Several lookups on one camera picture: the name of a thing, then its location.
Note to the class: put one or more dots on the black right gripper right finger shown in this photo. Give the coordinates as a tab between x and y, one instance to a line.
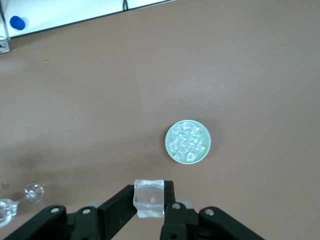
175	220

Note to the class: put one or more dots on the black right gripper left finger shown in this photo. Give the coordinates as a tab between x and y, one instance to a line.
112	212

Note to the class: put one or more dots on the clear ice cube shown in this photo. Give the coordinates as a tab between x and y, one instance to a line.
148	197

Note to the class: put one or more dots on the clear wine glass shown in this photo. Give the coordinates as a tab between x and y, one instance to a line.
33	192

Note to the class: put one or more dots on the pale green bowl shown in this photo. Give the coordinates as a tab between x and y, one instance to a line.
168	150

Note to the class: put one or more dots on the blue cap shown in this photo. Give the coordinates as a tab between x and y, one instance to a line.
17	23

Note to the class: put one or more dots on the camera mount post bracket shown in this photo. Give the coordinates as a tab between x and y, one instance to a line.
3	46

